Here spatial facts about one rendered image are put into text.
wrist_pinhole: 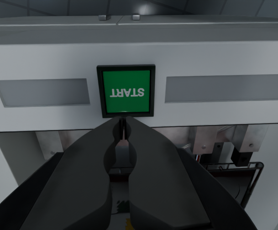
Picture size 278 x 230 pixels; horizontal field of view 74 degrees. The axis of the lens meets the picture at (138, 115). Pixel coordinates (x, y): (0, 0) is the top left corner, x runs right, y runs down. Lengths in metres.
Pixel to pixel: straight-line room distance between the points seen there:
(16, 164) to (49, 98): 0.12
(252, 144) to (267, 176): 0.25
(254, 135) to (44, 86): 0.31
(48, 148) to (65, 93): 0.14
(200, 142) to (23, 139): 0.27
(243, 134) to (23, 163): 0.33
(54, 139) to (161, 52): 0.21
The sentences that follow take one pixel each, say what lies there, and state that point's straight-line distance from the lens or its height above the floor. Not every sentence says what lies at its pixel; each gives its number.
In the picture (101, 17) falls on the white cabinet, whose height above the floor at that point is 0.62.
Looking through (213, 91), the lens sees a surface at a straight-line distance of 0.22.
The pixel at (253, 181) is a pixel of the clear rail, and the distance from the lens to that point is 0.44.
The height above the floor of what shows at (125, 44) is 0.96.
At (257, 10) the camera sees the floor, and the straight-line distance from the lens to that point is 1.34.
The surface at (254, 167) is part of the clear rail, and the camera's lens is 0.41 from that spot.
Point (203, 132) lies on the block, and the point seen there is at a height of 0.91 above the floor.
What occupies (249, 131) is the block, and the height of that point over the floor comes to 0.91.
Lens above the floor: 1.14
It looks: 60 degrees down
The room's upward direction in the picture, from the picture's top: 175 degrees clockwise
